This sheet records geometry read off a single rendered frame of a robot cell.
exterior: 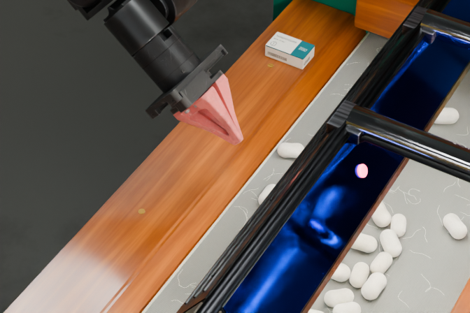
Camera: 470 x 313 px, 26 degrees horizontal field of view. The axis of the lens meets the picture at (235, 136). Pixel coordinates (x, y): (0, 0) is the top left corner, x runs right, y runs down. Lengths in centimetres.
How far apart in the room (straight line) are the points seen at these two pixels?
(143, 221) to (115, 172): 113
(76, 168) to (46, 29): 53
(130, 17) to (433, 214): 44
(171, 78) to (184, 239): 20
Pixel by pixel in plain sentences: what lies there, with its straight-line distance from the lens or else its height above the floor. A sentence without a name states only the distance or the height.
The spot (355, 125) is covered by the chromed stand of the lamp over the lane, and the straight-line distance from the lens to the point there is 82.
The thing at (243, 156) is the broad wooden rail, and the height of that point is 76.
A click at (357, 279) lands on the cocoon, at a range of 117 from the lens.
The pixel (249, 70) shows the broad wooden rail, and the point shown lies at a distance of 141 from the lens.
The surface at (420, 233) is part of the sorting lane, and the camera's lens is 125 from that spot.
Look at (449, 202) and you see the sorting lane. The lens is 129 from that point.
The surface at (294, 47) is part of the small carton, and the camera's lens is 141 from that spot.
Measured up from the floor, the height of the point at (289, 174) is 108.
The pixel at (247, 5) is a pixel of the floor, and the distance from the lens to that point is 279.
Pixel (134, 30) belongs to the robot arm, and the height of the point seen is 98.
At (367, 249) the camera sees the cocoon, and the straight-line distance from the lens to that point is 121.
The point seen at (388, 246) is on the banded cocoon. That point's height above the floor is 76.
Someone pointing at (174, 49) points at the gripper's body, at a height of 96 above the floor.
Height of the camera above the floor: 168
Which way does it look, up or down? 44 degrees down
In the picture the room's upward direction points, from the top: straight up
